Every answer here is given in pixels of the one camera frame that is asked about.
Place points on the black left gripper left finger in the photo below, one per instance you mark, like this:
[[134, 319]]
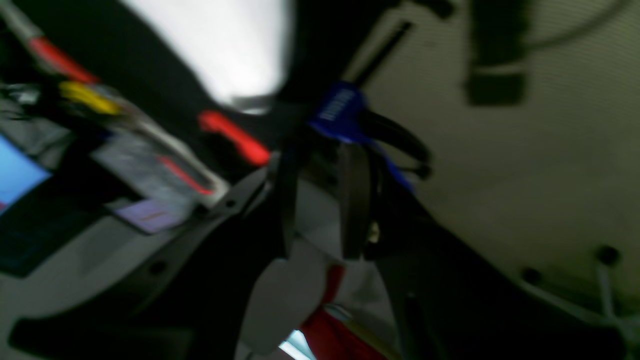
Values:
[[284, 197]]

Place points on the computer monitor blue screen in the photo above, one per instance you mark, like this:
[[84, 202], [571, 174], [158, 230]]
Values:
[[19, 174]]

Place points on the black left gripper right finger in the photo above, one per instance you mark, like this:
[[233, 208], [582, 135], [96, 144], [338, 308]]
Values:
[[357, 186]]

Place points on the red clamp top left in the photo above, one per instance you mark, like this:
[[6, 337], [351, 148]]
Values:
[[252, 150]]

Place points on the white printed t-shirt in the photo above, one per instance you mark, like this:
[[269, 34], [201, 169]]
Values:
[[239, 50]]

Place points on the blue clamp top left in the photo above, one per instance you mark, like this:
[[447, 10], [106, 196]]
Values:
[[344, 116]]

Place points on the office chair base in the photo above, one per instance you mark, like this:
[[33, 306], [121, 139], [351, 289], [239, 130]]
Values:
[[597, 304]]

